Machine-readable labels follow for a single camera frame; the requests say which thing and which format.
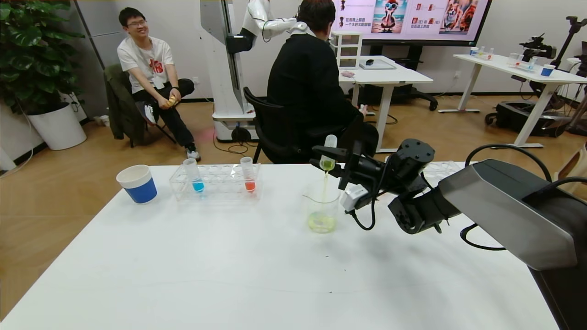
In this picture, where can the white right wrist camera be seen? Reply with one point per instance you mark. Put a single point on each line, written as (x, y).
(354, 198)

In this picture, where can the test tube with yellow pigment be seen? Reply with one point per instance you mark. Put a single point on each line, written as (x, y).
(330, 142)

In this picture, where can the small clear tube rack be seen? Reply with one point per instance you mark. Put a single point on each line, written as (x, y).
(523, 64)
(486, 54)

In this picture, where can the black distant robot arm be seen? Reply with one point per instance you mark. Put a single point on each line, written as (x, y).
(537, 46)

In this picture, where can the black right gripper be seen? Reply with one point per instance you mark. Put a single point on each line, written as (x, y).
(352, 161)

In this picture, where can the long white standing desk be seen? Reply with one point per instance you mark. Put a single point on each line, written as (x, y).
(500, 64)

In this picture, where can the white robot tower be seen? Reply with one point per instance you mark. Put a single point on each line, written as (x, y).
(220, 68)

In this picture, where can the person in black sweater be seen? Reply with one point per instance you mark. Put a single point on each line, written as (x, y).
(307, 82)

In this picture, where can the large black display screen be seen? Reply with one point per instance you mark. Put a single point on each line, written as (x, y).
(435, 20)

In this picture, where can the gray wall cabinet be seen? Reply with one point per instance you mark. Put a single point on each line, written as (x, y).
(105, 27)

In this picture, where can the white pillar base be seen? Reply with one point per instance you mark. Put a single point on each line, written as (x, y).
(5, 161)

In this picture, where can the black folding chair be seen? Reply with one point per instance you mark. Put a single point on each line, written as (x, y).
(137, 103)

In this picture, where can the cream plastic stool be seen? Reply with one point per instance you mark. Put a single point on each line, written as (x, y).
(573, 162)

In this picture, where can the clear acrylic test tube rack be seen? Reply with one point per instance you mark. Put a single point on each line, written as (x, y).
(222, 182)
(440, 168)

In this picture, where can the dark green jacket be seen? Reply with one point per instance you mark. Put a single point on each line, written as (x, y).
(120, 104)

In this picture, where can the white humanoid robot arm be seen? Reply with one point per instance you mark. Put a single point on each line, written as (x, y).
(275, 25)

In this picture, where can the white plant pot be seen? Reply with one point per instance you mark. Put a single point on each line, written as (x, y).
(58, 129)

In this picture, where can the blue and white paper cup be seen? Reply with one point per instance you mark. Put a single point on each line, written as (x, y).
(137, 185)

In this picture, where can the man in white t-shirt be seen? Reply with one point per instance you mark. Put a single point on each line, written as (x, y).
(146, 59)

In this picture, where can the black screen stand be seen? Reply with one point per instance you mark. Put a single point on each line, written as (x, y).
(412, 95)

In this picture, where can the black tripod stand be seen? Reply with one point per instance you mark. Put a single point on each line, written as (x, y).
(571, 31)

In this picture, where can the black and gray right arm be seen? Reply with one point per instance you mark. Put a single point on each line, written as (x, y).
(504, 206)

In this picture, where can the white drawer organizer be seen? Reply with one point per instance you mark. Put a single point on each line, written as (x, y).
(347, 50)

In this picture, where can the large green leafy plant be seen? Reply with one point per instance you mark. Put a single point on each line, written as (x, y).
(32, 55)

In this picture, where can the black office chair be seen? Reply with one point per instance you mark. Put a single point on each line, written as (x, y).
(275, 128)

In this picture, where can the clear glass beaker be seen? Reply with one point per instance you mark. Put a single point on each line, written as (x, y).
(321, 222)

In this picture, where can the test tube with orange pigment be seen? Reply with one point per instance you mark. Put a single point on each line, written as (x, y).
(249, 185)

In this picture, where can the gray tablet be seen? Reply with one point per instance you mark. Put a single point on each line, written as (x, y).
(376, 65)

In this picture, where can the white neck device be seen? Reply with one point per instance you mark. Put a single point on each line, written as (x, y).
(302, 28)

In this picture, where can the test tube with blue pigment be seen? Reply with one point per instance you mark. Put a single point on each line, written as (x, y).
(197, 184)

